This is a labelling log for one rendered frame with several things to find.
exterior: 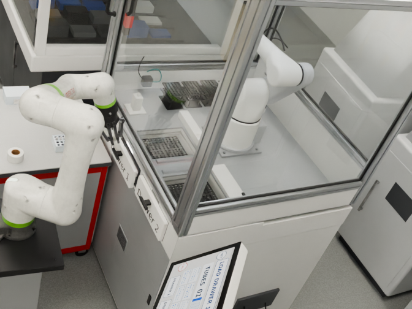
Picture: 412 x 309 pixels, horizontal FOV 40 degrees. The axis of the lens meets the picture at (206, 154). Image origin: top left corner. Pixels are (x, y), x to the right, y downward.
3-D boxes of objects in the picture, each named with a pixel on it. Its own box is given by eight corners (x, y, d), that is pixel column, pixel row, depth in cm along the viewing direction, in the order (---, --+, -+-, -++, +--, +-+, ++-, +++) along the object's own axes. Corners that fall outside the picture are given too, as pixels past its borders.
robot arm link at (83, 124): (72, 237, 209) (102, 124, 179) (30, 223, 208) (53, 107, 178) (83, 214, 220) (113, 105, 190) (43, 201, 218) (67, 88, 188)
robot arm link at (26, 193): (34, 235, 212) (40, 202, 201) (-6, 222, 211) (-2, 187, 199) (47, 211, 223) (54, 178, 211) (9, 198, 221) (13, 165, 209)
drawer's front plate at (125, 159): (129, 189, 251) (133, 171, 244) (108, 146, 268) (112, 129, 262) (132, 188, 251) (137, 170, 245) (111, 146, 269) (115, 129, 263)
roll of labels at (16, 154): (12, 165, 250) (12, 159, 247) (3, 156, 253) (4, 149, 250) (26, 160, 254) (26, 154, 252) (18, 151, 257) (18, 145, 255)
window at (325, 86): (195, 206, 214) (271, 3, 161) (194, 206, 214) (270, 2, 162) (360, 180, 257) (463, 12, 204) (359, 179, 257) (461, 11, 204)
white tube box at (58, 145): (55, 152, 264) (56, 146, 262) (51, 140, 269) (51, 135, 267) (81, 150, 270) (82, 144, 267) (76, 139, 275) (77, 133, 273)
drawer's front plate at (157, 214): (158, 241, 232) (164, 224, 225) (133, 192, 250) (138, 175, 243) (162, 241, 233) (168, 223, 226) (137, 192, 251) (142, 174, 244)
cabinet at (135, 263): (132, 363, 276) (170, 262, 227) (73, 213, 340) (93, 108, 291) (286, 317, 324) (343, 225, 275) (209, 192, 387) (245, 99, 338)
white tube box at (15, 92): (5, 105, 280) (5, 96, 277) (2, 94, 285) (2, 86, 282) (31, 103, 286) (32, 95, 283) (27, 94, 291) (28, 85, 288)
